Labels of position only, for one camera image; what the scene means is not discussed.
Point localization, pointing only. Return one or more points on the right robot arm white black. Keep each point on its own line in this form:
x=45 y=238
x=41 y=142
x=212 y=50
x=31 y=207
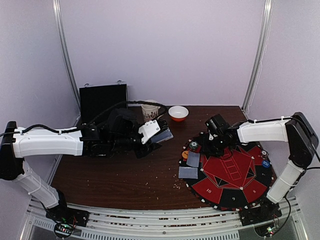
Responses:
x=291 y=143

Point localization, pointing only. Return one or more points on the red black poker mat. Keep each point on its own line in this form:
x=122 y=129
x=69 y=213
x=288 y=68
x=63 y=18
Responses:
x=235 y=181

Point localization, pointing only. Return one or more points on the aluminium front rail base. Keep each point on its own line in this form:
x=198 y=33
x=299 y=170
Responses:
x=186 y=224

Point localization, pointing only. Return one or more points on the white floral ceramic mug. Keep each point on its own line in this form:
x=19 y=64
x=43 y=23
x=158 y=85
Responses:
x=149 y=112

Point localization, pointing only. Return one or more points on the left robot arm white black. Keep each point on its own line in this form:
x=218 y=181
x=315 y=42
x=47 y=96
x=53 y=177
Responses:
x=18 y=143

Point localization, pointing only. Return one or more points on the stack of poker chips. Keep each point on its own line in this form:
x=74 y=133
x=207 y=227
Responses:
x=193 y=146
x=264 y=154

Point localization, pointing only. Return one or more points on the black poker chip case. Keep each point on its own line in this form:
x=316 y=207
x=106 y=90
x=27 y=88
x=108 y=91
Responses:
x=95 y=99

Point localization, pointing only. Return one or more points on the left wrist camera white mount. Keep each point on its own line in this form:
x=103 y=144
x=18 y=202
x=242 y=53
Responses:
x=148 y=130

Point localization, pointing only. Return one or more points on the dealt playing card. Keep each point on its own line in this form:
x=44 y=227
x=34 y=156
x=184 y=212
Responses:
x=193 y=159
x=187 y=172

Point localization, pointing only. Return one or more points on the aluminium frame post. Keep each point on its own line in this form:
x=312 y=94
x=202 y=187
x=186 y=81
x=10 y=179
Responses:
x=257 y=63
x=65 y=53

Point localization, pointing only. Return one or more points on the deck of playing cards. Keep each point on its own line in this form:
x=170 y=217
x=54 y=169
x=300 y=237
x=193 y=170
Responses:
x=162 y=136

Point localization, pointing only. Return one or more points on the left aluminium frame post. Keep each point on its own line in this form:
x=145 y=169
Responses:
x=65 y=53

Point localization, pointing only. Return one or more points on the right aluminium frame post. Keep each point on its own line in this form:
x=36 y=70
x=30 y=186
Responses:
x=257 y=63

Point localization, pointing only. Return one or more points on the orange white ceramic bowl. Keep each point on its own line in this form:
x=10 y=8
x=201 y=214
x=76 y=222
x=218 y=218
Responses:
x=178 y=113

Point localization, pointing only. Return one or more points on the blue small blind button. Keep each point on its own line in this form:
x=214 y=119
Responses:
x=265 y=164

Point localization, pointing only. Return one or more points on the orange big blind button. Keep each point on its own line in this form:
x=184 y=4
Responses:
x=185 y=154

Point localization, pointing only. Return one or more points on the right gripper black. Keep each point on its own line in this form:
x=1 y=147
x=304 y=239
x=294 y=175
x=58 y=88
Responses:
x=217 y=150

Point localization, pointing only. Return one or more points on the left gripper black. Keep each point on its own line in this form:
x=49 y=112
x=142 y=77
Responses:
x=147 y=149

